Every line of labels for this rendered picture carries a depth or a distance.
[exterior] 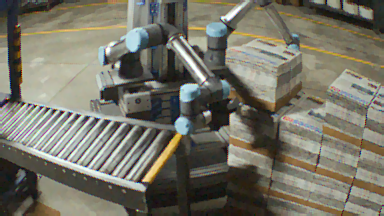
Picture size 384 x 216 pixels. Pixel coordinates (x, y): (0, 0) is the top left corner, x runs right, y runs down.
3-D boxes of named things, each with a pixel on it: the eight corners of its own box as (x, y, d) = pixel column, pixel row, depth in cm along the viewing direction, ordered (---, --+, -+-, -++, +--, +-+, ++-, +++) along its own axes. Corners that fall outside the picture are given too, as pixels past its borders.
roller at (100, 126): (110, 123, 240) (104, 115, 239) (73, 168, 200) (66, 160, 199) (105, 128, 242) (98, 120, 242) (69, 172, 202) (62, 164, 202)
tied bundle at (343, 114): (343, 106, 240) (346, 69, 230) (376, 120, 223) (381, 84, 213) (321, 134, 214) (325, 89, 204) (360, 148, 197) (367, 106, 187)
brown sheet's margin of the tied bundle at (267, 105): (239, 88, 258) (240, 80, 256) (287, 103, 242) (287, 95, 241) (221, 96, 245) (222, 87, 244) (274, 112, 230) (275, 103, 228)
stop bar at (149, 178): (186, 135, 225) (186, 130, 224) (150, 186, 188) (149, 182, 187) (179, 133, 226) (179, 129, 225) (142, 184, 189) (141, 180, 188)
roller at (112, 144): (133, 130, 237) (128, 120, 235) (95, 178, 197) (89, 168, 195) (125, 132, 239) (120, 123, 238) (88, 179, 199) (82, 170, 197)
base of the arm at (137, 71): (115, 71, 287) (115, 55, 283) (140, 66, 291) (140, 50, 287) (119, 81, 274) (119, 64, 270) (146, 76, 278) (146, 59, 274)
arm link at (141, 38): (118, 61, 278) (167, 42, 232) (97, 69, 270) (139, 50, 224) (115, 42, 277) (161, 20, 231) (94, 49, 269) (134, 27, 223)
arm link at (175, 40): (168, 30, 249) (226, 104, 228) (149, 34, 243) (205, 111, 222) (175, 14, 240) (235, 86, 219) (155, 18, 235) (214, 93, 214)
